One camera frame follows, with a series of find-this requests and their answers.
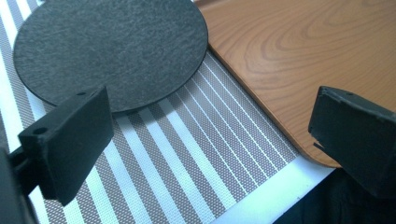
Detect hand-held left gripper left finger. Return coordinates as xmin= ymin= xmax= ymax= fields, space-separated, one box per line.
xmin=17 ymin=86 xmax=115 ymax=207

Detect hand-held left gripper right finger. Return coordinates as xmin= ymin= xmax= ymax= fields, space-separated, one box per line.
xmin=307 ymin=85 xmax=396 ymax=200

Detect wooden board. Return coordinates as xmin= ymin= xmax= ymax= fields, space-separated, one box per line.
xmin=193 ymin=0 xmax=396 ymax=169

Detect round dark grey felt mat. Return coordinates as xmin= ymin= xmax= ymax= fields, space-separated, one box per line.
xmin=12 ymin=0 xmax=209 ymax=114

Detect striped woven placemat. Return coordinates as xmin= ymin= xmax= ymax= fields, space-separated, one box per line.
xmin=0 ymin=0 xmax=335 ymax=224

